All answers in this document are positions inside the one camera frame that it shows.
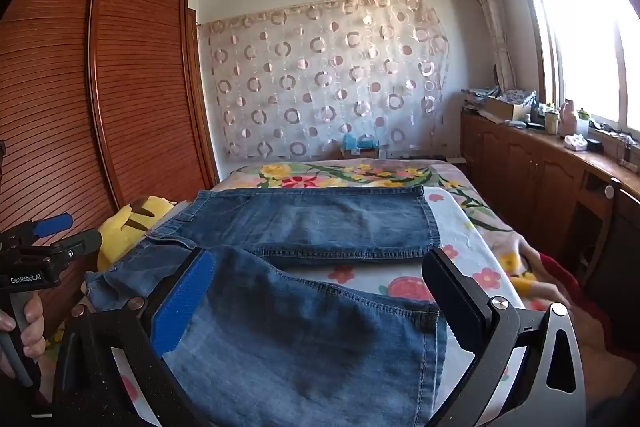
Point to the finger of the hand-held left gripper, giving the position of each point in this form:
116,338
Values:
80,243
50,225

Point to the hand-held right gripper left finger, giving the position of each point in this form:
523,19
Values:
185,302

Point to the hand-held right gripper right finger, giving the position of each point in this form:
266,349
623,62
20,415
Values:
457,302

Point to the blue denim pants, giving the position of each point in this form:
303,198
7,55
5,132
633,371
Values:
325,217

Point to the person's left hand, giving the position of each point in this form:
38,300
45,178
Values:
34,322

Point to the yellow plush toy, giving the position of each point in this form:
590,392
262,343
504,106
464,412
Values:
120,222

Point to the white flowered bed sheet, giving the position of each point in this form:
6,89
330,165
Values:
470,252

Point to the red blanket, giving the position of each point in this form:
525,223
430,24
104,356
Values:
595,297

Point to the wooden side cabinet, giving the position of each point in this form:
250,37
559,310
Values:
525,177

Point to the wooden slatted wardrobe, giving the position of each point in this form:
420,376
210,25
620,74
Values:
75,82

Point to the large-flower bed blanket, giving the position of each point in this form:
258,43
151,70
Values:
350,172

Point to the blue box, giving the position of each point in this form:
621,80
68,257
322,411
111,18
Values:
357,143

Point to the white tissue pack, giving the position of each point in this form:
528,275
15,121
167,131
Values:
576,143

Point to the cardboard box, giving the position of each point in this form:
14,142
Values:
505,108

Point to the white cup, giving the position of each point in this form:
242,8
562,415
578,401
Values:
551,123

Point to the small black box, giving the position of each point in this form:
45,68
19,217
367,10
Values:
595,145

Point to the pink figurine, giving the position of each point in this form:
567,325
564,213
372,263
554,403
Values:
568,119

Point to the green-capped bottle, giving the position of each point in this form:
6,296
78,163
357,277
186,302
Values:
583,122

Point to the sheer circle-pattern curtain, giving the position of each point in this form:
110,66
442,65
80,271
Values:
325,72

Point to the window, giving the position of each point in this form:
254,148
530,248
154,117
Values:
580,22

